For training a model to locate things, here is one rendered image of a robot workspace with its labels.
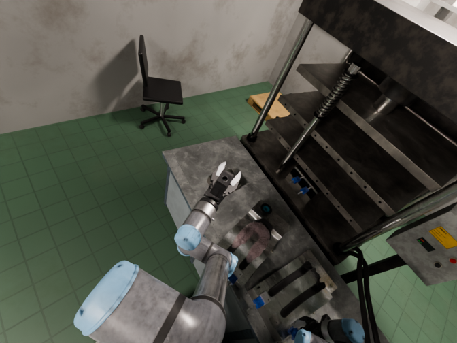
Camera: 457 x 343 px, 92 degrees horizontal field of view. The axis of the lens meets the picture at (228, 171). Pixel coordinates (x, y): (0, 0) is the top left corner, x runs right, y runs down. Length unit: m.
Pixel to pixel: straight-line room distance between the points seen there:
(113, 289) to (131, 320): 0.05
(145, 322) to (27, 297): 1.91
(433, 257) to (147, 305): 1.54
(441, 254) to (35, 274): 2.65
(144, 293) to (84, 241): 1.91
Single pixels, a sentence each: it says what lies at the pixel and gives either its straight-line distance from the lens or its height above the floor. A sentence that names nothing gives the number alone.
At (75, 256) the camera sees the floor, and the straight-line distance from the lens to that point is 2.29.
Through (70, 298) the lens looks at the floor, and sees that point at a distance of 2.21.
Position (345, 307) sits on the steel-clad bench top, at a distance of 1.72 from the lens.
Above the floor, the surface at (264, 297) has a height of 0.92.
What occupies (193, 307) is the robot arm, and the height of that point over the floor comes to 1.66.
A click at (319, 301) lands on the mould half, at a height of 0.92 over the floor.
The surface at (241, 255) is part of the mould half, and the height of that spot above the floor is 0.86.
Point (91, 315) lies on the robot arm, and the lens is 0.44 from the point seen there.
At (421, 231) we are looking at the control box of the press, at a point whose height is 1.28.
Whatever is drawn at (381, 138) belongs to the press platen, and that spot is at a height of 1.53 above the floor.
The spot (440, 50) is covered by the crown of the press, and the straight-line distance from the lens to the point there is 1.30.
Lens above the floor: 2.10
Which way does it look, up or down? 49 degrees down
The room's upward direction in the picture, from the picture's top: 25 degrees clockwise
